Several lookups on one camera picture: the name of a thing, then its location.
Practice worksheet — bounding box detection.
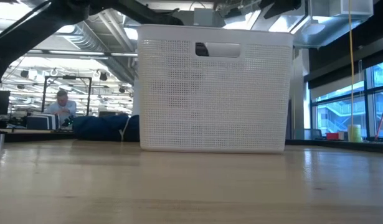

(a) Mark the navy blue cloth bag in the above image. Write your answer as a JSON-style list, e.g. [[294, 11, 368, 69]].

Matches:
[[72, 113, 141, 142]]

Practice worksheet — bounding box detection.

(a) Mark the black background stand frame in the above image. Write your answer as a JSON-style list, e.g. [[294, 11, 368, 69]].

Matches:
[[41, 75, 93, 114]]

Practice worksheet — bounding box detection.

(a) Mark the person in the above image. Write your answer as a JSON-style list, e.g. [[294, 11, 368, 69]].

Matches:
[[44, 90, 77, 118]]

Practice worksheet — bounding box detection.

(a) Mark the white perforated plastic basket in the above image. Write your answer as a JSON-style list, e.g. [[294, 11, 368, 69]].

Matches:
[[136, 24, 294, 155]]

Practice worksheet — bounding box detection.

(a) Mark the red rod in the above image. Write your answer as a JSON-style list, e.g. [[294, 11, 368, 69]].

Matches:
[[376, 111, 383, 138]]

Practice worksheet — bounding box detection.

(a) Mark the yellow-green roll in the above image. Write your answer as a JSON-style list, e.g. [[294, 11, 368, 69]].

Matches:
[[348, 124, 362, 142]]

